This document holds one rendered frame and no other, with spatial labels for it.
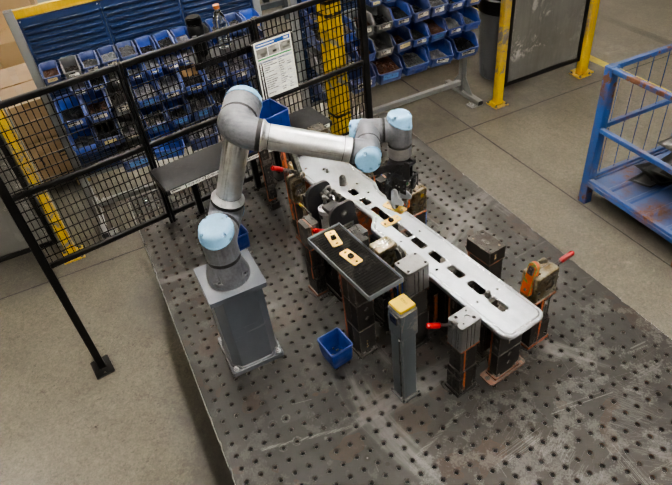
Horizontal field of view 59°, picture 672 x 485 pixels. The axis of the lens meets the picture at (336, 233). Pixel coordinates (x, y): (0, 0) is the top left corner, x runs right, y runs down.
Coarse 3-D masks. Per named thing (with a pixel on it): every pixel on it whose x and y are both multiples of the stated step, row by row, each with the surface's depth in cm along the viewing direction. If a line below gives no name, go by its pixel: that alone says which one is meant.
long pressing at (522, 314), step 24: (312, 168) 272; (336, 168) 270; (360, 192) 254; (408, 216) 239; (408, 240) 228; (432, 240) 226; (432, 264) 216; (456, 264) 215; (456, 288) 206; (504, 288) 204; (480, 312) 197; (504, 312) 196; (528, 312) 195; (504, 336) 188
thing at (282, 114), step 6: (264, 102) 294; (270, 102) 295; (276, 102) 291; (264, 108) 295; (270, 108) 298; (276, 108) 294; (282, 108) 289; (264, 114) 297; (270, 114) 299; (276, 114) 281; (282, 114) 284; (288, 114) 287; (270, 120) 281; (276, 120) 283; (282, 120) 286; (288, 120) 288
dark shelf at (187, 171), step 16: (304, 112) 307; (304, 128) 295; (176, 160) 283; (192, 160) 282; (208, 160) 280; (160, 176) 274; (176, 176) 273; (192, 176) 271; (208, 176) 273; (176, 192) 268
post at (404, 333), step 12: (396, 312) 182; (408, 312) 181; (396, 324) 183; (408, 324) 184; (396, 336) 188; (408, 336) 187; (396, 348) 194; (408, 348) 192; (396, 360) 198; (408, 360) 196; (396, 372) 203; (408, 372) 200; (396, 384) 208; (408, 384) 204; (408, 396) 208
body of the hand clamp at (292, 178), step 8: (288, 176) 260; (296, 176) 262; (288, 184) 260; (296, 184) 258; (304, 184) 261; (288, 192) 264; (296, 192) 261; (304, 192) 263; (296, 200) 263; (296, 208) 267; (296, 216) 272; (296, 224) 275; (296, 232) 280
